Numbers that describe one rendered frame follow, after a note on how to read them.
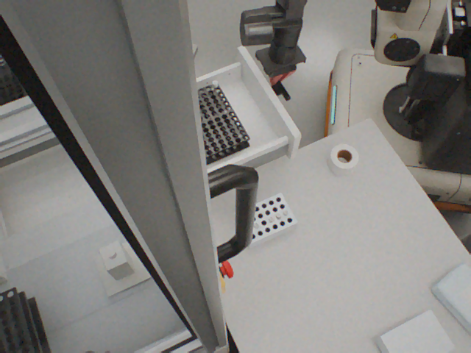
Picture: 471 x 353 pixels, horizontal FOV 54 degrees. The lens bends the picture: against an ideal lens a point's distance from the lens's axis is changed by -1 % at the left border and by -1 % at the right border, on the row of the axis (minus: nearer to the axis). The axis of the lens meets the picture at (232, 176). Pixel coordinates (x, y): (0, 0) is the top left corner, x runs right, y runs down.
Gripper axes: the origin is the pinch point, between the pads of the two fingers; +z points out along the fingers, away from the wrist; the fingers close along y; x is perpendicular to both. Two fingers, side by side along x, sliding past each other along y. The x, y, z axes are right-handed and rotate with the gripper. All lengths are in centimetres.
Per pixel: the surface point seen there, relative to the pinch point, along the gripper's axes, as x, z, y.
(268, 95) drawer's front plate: 5.1, -2.6, 4.7
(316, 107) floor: -36, 86, -56
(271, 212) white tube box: 27.2, 11.0, 13.0
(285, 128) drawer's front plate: 13.5, -0.7, 4.5
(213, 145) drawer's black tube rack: 8.6, 4.9, 20.0
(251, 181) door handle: 47, -60, 37
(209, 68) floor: -78, 89, -20
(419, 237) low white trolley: 47, 12, -17
